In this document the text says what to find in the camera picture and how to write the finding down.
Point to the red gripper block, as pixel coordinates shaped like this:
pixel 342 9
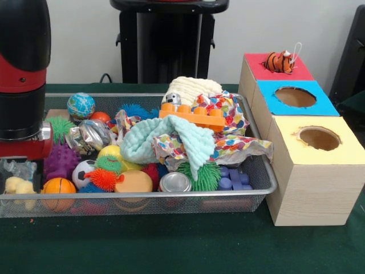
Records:
pixel 25 149

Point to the yellow duck toy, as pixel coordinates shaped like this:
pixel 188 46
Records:
pixel 20 187

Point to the cream waffle cloth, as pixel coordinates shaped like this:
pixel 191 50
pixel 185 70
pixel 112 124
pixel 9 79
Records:
pixel 194 87

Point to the colourful dotted cloth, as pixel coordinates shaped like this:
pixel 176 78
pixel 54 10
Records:
pixel 236 145

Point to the orange striped tiger toy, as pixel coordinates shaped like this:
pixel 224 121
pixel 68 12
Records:
pixel 278 62

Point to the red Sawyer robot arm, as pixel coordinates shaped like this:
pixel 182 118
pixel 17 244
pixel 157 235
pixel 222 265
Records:
pixel 20 71

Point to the metal mesh bin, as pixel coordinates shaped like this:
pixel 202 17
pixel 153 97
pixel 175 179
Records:
pixel 199 205

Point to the wooden box with three holes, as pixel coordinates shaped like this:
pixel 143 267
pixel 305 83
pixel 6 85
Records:
pixel 313 194

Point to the orange mini basketball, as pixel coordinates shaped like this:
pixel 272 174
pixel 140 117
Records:
pixel 58 187

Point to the purple spiky ball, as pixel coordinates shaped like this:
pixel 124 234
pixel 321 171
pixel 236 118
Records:
pixel 61 160

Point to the small soccer ball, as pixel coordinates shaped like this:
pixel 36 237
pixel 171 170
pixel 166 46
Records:
pixel 81 172

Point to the blue globe ball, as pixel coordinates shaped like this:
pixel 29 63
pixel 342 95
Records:
pixel 81 105

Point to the silver can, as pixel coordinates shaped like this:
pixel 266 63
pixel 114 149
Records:
pixel 175 182

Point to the dark green table cloth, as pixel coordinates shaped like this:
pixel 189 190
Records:
pixel 356 105
pixel 171 251

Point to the orange building block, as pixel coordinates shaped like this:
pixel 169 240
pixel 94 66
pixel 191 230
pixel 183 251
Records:
pixel 199 117

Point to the black upright panel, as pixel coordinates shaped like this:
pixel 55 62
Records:
pixel 350 57

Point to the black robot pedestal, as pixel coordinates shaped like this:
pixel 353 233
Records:
pixel 171 42

